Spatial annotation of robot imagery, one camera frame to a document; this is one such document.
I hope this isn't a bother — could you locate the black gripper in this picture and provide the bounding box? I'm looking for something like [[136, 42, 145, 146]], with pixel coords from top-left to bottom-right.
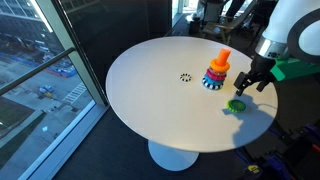
[[233, 53, 278, 98]]

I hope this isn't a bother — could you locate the green toothed ring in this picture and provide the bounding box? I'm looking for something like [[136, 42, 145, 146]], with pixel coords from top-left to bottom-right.
[[226, 98, 247, 114]]

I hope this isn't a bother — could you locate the wooden chair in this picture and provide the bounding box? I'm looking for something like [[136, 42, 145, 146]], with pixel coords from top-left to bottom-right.
[[201, 0, 258, 45]]

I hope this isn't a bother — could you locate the black bin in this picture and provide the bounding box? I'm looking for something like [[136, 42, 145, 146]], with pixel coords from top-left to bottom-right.
[[188, 16, 202, 35]]

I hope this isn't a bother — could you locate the blue orange bar clamp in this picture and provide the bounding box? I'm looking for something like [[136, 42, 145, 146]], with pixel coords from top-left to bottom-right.
[[233, 146, 288, 180], [299, 123, 320, 155]]

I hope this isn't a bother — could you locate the grey window railing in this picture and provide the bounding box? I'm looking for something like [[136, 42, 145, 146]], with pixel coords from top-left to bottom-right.
[[0, 47, 77, 96]]

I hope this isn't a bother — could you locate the pink stacking ring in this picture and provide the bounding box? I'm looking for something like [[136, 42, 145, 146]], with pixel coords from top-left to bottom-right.
[[205, 68, 228, 82]]

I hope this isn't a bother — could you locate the black white striped base ring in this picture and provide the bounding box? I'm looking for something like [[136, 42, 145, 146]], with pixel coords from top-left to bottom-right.
[[201, 78, 224, 91]]

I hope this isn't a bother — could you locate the orange stand post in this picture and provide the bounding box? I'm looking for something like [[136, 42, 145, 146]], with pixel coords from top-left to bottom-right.
[[215, 47, 232, 67]]

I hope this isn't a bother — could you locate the orange stacking ring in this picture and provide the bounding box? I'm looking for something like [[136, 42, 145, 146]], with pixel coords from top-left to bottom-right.
[[209, 58, 231, 74]]

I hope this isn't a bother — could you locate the blue stacking ring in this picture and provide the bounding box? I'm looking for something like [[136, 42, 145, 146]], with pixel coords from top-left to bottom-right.
[[202, 73, 225, 86]]

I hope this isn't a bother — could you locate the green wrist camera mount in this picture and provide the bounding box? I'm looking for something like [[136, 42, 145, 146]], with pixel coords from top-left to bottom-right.
[[269, 57, 320, 82]]

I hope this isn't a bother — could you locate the small black white ring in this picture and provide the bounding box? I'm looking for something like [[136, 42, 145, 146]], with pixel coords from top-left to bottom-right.
[[179, 72, 193, 83]]

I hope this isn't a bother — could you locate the white table pedestal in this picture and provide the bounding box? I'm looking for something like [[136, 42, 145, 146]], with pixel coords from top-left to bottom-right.
[[147, 139, 200, 172]]

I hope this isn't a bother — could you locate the grey window frame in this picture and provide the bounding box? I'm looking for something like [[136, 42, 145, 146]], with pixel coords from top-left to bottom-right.
[[18, 0, 111, 180]]

